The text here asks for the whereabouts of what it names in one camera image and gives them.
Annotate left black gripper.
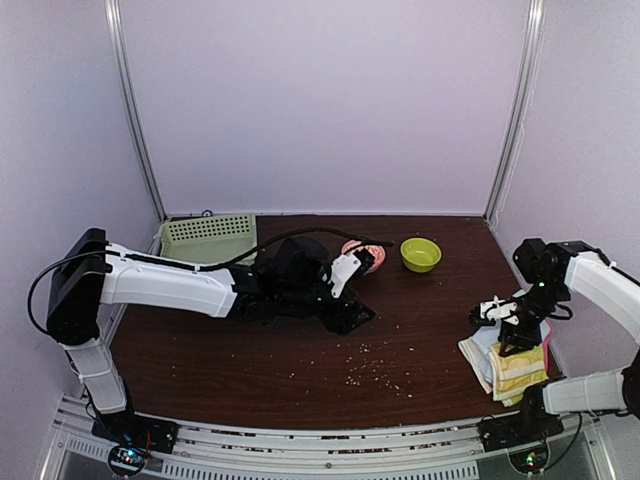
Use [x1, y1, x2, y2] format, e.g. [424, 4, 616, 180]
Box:
[279, 279, 376, 335]

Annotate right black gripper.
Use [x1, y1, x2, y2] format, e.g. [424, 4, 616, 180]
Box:
[499, 279, 568, 357]

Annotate green lemon pattern towel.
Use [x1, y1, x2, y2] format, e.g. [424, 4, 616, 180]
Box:
[488, 343, 549, 406]

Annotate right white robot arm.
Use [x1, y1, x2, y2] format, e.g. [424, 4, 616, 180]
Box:
[479, 238, 639, 442]

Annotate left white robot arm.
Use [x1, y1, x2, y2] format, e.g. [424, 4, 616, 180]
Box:
[46, 228, 376, 444]

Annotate pink towel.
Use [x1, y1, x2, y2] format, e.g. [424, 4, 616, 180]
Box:
[541, 320, 554, 372]

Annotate light blue towel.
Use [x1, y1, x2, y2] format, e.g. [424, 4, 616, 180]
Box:
[470, 326, 500, 353]

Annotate cream white towel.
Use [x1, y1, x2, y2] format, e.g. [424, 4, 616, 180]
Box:
[458, 338, 493, 394]

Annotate red white patterned bowl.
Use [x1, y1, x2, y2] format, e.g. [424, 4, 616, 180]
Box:
[341, 239, 386, 274]

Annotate lime green bowl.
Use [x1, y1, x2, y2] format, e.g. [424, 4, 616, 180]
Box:
[400, 237, 442, 273]

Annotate green perforated plastic basket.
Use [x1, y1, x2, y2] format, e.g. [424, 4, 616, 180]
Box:
[159, 214, 257, 264]

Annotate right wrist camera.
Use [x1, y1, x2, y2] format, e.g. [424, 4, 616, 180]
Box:
[469, 296, 520, 327]

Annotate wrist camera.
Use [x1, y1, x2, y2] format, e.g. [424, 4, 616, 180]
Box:
[328, 248, 375, 299]
[469, 296, 520, 327]

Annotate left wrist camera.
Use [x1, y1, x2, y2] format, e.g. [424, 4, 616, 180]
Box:
[328, 248, 375, 299]

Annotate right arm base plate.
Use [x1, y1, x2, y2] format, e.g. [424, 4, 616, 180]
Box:
[477, 414, 564, 476]

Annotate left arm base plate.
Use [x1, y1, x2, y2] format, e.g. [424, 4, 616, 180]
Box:
[91, 412, 178, 478]

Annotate right aluminium frame post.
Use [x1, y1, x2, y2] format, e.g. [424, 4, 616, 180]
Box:
[484, 0, 546, 225]

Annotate aluminium frame post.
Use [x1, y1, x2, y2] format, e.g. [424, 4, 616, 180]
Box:
[484, 0, 546, 225]
[104, 0, 167, 222]

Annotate left aluminium frame post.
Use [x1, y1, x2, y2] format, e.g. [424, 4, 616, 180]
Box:
[104, 0, 167, 222]

